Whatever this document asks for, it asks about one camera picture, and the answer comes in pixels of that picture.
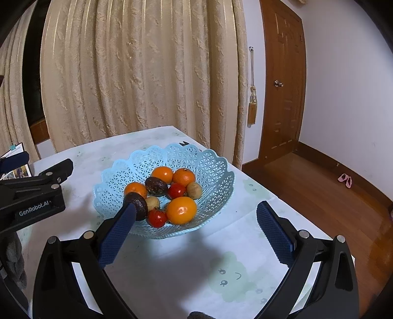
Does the orange mandarin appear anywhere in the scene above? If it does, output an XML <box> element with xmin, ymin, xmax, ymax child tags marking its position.
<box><xmin>172</xmin><ymin>168</ymin><xmax>196</xmax><ymax>187</ymax></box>
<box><xmin>152</xmin><ymin>166</ymin><xmax>174</xmax><ymax>184</ymax></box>
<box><xmin>124</xmin><ymin>182</ymin><xmax>148</xmax><ymax>199</ymax></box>

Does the brown wooden door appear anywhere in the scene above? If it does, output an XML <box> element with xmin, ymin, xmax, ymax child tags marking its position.
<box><xmin>242</xmin><ymin>0</ymin><xmax>308</xmax><ymax>171</ymax></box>

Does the tan round kiwi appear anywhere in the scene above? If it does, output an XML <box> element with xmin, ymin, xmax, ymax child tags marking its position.
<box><xmin>186</xmin><ymin>182</ymin><xmax>202</xmax><ymax>199</ymax></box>
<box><xmin>145</xmin><ymin>196</ymin><xmax>161</xmax><ymax>212</ymax></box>

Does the wide beige curtain panel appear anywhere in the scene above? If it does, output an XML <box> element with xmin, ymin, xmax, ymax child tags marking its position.
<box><xmin>40</xmin><ymin>0</ymin><xmax>249</xmax><ymax>169</ymax></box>

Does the large orange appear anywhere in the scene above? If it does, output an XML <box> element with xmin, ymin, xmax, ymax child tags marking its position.
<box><xmin>166</xmin><ymin>197</ymin><xmax>197</xmax><ymax>225</ymax></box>

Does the light blue lattice basket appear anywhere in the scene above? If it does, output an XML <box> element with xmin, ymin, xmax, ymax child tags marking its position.
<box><xmin>93</xmin><ymin>144</ymin><xmax>235</xmax><ymax>240</ymax></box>

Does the dark brown passion fruit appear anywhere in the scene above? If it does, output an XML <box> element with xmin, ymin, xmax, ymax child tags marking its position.
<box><xmin>145</xmin><ymin>177</ymin><xmax>169</xmax><ymax>197</ymax></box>
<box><xmin>123</xmin><ymin>192</ymin><xmax>149</xmax><ymax>221</ymax></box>

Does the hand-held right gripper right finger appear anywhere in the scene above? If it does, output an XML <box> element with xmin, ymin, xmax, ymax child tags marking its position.
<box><xmin>255</xmin><ymin>201</ymin><xmax>360</xmax><ymax>319</ymax></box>

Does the dark window with wooden frame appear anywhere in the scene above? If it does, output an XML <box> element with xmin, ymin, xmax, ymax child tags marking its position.
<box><xmin>23</xmin><ymin>9</ymin><xmax>51</xmax><ymax>145</ymax></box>

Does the narrow beige curtain panel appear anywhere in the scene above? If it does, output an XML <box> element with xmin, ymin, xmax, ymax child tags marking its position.
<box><xmin>0</xmin><ymin>18</ymin><xmax>40</xmax><ymax>160</ymax></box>

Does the red tomato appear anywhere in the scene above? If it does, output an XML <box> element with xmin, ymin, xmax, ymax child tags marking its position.
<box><xmin>148</xmin><ymin>207</ymin><xmax>168</xmax><ymax>228</ymax></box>
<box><xmin>167</xmin><ymin>182</ymin><xmax>188</xmax><ymax>199</ymax></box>

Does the person's left forearm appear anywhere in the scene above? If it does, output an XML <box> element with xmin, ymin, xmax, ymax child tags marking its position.
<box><xmin>4</xmin><ymin>233</ymin><xmax>29</xmax><ymax>290</ymax></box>

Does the photo desk calendar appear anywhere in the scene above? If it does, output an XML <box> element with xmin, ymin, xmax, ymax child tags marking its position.
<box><xmin>0</xmin><ymin>143</ymin><xmax>33</xmax><ymax>181</ymax></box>

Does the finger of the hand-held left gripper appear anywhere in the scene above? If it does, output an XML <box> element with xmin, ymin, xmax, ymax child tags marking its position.
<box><xmin>0</xmin><ymin>151</ymin><xmax>30</xmax><ymax>175</ymax></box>
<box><xmin>0</xmin><ymin>159</ymin><xmax>74</xmax><ymax>200</ymax></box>

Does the beige curtain tieback tassel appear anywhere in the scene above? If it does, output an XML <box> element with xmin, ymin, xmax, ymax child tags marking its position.
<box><xmin>247</xmin><ymin>51</ymin><xmax>258</xmax><ymax>128</ymax></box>

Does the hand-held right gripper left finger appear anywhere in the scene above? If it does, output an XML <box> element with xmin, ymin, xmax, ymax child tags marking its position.
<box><xmin>32</xmin><ymin>202</ymin><xmax>139</xmax><ymax>319</ymax></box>

